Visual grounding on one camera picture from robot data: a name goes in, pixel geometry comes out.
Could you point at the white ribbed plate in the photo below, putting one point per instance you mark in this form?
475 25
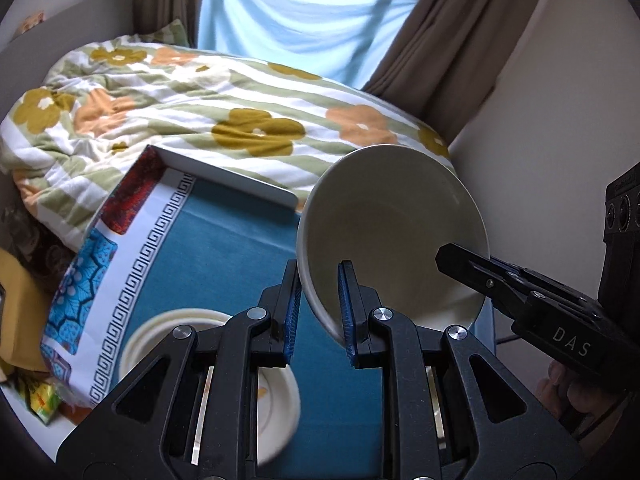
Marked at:
128 355

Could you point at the light blue curtain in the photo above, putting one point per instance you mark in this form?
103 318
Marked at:
300 25

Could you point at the white headboard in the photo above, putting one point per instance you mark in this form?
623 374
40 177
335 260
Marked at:
75 15

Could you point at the floral striped blanket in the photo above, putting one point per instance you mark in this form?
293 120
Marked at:
200 105

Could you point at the white bowl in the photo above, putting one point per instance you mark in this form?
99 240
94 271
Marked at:
400 220

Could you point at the yellow cloth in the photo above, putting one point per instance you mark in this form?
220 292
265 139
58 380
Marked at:
20 310

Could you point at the brown patterned cloth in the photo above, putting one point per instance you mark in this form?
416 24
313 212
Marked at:
30 245

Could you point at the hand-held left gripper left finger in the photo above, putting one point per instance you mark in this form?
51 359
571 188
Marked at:
292 310

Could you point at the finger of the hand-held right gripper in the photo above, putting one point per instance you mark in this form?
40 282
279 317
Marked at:
475 272

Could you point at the green patterned pillow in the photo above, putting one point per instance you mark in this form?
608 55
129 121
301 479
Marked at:
170 35

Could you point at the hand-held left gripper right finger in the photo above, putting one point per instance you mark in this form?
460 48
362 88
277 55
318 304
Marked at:
347 310

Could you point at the yellow green packet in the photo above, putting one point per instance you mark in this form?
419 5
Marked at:
40 400

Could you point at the blue patterned tablecloth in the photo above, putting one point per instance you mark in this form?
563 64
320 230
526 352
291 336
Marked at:
225 260

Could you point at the person's right hand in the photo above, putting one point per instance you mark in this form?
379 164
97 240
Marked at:
565 392

